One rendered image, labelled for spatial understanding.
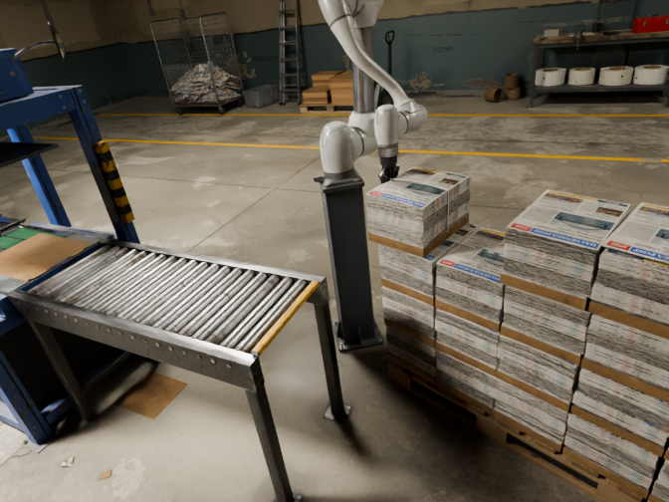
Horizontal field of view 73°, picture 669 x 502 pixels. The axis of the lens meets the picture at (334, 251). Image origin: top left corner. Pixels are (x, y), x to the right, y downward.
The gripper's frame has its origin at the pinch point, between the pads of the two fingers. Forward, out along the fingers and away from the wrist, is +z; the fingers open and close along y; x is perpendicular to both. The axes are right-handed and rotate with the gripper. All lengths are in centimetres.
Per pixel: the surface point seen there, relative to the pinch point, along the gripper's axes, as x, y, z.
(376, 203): -9.2, -20.3, -7.2
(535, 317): -77, -18, 22
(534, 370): -80, -19, 44
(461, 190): -30.2, 10.7, -5.9
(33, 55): 982, 124, -35
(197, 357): 1, -107, 18
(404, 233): -22.0, -18.9, 3.8
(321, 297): -4, -53, 24
